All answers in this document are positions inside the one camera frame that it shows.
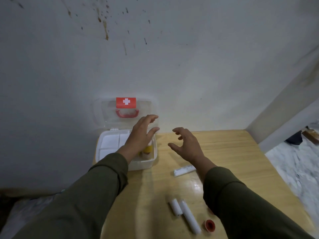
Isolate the person's left hand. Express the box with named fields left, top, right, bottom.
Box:
left=124, top=114, right=160, bottom=158

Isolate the person's right hand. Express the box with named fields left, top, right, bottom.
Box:
left=168, top=127, right=209, bottom=167

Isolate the person's left forearm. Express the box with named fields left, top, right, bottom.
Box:
left=14, top=146, right=140, bottom=239

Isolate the person's right forearm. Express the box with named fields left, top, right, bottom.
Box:
left=192, top=157, right=309, bottom=239

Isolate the white flat packet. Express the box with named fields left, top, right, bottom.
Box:
left=173, top=165, right=197, bottom=177

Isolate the white divided inner tray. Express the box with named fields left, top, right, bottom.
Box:
left=98, top=132, right=130, bottom=160

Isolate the white first aid box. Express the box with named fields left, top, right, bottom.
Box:
left=92, top=97, right=159, bottom=171

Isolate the short white tube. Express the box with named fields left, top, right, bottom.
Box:
left=169, top=198, right=183, bottom=217

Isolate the long white tube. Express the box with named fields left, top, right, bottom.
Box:
left=179, top=200, right=202, bottom=235

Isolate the dark bag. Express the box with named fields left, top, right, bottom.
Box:
left=285, top=130, right=303, bottom=146

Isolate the brown cardboard box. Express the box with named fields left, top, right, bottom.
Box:
left=302, top=128, right=319, bottom=145

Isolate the grey cloth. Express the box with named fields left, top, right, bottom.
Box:
left=0, top=194, right=61, bottom=239

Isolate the red box handle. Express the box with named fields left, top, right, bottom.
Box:
left=116, top=109, right=139, bottom=119

